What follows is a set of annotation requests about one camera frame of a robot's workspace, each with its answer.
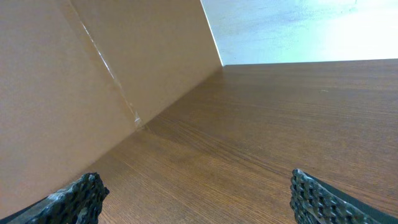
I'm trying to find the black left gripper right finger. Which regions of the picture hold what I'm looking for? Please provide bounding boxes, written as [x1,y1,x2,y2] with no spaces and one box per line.
[290,169,397,224]

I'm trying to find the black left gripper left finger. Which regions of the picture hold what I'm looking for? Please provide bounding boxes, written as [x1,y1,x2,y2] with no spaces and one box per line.
[1,172,109,224]

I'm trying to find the brown cardboard panel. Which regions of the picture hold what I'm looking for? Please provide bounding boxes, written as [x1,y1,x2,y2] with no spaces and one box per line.
[1,0,221,217]

